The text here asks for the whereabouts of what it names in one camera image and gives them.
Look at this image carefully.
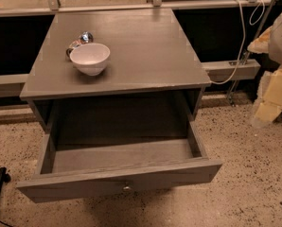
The white cable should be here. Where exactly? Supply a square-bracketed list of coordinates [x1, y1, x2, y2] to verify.
[206, 0, 267, 86]

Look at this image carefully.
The grey metal rail frame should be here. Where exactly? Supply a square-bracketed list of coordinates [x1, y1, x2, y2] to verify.
[0, 0, 273, 99]

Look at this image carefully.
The shiny silver can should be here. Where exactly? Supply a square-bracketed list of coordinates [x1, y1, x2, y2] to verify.
[66, 31, 94, 58]

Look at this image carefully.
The grey wooden cabinet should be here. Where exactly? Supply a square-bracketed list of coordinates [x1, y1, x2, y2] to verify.
[20, 9, 210, 127]

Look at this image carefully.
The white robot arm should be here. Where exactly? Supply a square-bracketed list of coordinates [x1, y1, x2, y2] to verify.
[247, 12, 282, 128]

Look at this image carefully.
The grey top drawer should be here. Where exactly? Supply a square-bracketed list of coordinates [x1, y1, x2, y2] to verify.
[17, 123, 222, 202]

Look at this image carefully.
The thin metal pole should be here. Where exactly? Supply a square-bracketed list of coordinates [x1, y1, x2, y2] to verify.
[224, 0, 276, 107]

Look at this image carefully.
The white ceramic bowl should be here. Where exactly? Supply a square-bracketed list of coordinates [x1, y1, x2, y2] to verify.
[69, 43, 110, 76]

